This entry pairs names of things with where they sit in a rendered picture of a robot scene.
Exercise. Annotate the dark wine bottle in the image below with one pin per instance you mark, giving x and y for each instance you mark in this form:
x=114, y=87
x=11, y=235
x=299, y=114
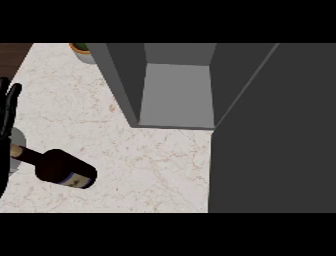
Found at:
x=60, y=168

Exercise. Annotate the grey open cabinet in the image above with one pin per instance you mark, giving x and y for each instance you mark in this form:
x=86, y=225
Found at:
x=175, y=93

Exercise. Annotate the dark grey cabinet door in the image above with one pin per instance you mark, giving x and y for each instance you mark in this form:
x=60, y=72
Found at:
x=283, y=140

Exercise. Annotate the grey round object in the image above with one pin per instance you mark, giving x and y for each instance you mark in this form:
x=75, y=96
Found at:
x=16, y=150

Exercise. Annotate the potted plant with orange rim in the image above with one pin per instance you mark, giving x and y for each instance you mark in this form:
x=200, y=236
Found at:
x=82, y=51

